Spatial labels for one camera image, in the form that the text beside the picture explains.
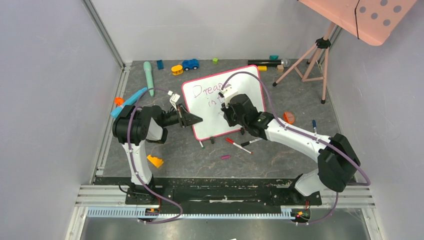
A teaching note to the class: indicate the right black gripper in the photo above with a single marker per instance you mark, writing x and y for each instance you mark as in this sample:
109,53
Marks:
227,113

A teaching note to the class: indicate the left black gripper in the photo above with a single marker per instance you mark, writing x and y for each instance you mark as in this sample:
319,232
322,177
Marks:
185,118

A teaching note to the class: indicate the pink framed whiteboard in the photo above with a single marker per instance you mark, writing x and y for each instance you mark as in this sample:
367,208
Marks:
202,99

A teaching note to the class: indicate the blue whiteboard marker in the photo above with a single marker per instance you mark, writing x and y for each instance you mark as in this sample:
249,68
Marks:
314,125

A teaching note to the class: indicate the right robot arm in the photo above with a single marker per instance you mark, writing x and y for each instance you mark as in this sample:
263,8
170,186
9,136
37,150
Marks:
336,160

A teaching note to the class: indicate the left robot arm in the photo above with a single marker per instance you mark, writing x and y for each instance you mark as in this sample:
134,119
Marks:
134,127

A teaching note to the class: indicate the red whiteboard marker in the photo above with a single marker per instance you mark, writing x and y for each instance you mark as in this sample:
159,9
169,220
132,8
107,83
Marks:
237,145

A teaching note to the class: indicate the black rainbow marker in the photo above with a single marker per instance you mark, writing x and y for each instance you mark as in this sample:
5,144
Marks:
250,142

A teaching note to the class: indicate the orange semicircle toy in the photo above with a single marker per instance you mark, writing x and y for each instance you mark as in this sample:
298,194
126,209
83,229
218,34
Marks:
289,117

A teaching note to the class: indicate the yellow block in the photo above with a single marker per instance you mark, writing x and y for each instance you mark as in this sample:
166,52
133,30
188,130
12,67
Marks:
262,68

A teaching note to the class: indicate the yellow oval toy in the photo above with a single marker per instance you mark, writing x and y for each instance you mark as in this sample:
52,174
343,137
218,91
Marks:
177,69

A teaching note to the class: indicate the orange wedge block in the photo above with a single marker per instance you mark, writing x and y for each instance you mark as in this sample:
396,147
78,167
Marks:
155,161

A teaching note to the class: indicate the blue toy car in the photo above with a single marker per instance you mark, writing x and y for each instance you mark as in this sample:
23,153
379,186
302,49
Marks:
191,64

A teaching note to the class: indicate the wooden cube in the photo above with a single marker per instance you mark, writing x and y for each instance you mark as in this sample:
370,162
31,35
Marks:
280,68

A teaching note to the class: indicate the dark blue block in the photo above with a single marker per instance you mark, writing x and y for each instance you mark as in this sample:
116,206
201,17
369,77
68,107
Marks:
160,64

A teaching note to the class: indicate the mint green toy stick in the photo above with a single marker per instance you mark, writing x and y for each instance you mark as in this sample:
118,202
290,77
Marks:
147,67

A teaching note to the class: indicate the orange small toy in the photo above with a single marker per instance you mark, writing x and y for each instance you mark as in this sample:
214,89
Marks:
118,101

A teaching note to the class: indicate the blue toy crayon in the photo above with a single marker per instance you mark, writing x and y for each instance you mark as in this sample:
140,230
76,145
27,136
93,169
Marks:
130,101

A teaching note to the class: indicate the pink tripod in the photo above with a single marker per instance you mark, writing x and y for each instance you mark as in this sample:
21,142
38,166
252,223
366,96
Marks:
321,45

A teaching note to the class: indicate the pink perforated panel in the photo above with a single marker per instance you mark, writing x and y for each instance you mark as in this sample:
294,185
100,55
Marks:
371,21

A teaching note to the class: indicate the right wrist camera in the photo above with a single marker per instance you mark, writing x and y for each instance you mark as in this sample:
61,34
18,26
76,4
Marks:
227,93

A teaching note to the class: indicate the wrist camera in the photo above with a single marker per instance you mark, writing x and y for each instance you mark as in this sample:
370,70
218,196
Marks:
174,97
227,93

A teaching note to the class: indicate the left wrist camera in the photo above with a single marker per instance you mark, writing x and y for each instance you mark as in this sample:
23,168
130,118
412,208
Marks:
174,97

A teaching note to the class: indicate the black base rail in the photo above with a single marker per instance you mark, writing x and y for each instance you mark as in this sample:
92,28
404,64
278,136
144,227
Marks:
195,196

